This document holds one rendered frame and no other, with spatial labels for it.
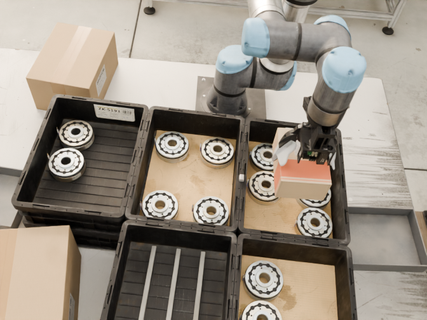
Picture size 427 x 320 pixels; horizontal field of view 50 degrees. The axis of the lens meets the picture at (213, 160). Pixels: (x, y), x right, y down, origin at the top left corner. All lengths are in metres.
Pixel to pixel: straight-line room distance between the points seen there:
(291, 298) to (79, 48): 1.12
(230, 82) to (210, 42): 1.55
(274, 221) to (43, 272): 0.64
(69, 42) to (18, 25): 1.55
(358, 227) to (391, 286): 0.20
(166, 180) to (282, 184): 0.44
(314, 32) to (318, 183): 0.35
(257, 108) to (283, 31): 0.81
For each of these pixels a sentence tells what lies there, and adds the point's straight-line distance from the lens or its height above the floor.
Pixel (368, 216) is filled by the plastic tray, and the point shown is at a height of 0.70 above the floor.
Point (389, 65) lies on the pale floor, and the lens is 3.28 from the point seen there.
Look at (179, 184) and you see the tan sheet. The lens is 1.39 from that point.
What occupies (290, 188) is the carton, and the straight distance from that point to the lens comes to 1.11.
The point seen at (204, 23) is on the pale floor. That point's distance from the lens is 3.24.
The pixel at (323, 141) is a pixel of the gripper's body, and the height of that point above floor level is 1.28.
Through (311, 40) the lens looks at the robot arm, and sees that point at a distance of 0.94.
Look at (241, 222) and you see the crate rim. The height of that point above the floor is 0.93.
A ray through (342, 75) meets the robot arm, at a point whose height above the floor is 1.45.
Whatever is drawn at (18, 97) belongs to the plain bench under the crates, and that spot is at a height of 0.70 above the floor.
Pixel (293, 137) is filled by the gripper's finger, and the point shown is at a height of 1.20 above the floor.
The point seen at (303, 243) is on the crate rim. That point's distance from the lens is 1.24.
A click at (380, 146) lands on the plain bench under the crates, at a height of 0.70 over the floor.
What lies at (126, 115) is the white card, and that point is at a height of 0.88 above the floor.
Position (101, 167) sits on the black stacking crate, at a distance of 1.44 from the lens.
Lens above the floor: 2.01
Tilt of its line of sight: 55 degrees down
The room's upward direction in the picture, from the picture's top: 8 degrees clockwise
